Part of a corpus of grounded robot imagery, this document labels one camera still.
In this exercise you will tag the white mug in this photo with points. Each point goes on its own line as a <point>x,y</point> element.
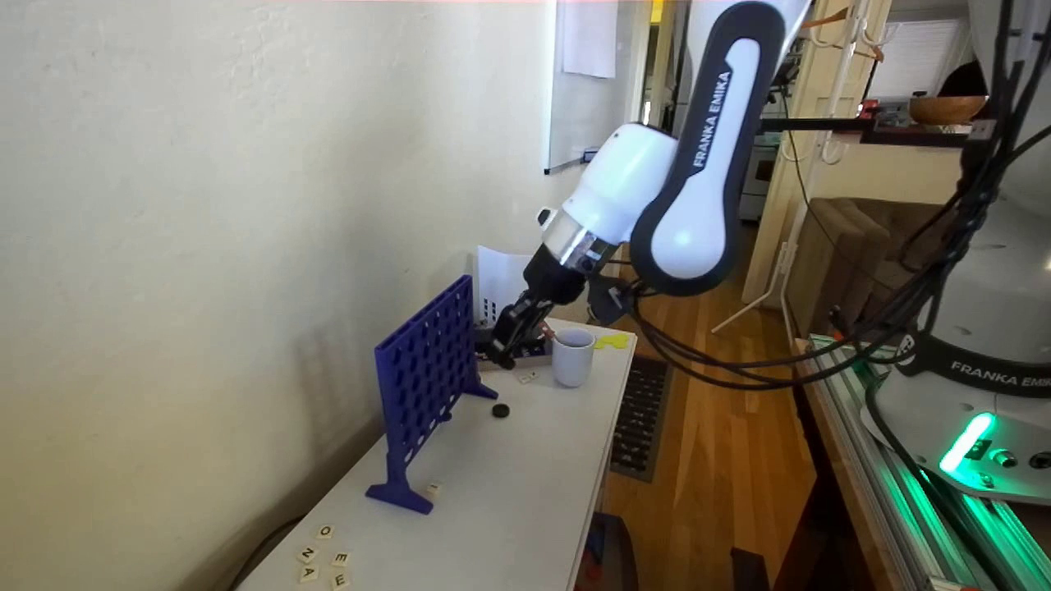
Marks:
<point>573,363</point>

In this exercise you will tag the white paper sheet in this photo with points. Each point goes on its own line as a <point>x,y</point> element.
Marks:
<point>590,37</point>

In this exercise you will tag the wooden bowl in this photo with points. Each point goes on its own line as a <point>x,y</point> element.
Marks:
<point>948,109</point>

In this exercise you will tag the blue connect four grid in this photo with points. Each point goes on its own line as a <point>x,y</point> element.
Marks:
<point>423,363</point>

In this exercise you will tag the white shelf table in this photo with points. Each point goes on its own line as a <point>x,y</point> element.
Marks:
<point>528,492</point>

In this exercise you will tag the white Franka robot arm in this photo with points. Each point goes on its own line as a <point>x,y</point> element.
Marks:
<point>701,199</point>

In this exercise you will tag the black floor vent grille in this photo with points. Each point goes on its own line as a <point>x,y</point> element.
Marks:
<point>640,428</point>

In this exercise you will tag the brown cardboard box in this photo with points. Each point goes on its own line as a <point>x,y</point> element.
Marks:
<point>833,246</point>

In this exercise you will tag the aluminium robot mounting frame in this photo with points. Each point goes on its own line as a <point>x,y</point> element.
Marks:
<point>874,492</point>

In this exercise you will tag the yellow game disc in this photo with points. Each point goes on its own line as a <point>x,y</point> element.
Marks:
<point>619,336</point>

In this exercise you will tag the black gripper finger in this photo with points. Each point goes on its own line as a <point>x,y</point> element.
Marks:
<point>528,320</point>
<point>508,349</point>

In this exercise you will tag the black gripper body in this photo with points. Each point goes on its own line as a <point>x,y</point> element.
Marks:
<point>557,282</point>

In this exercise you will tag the white letter tile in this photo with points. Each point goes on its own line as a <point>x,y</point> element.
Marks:
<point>305,551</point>
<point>327,533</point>
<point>344,560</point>
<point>305,573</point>
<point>338,578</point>
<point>432,490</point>

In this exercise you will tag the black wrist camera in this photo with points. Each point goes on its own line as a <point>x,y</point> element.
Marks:
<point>611,298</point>

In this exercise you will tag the dark blue game disc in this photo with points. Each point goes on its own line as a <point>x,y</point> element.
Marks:
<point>499,412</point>

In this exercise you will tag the cream counter with dark top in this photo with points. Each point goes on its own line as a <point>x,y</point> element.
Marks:
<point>809,175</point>

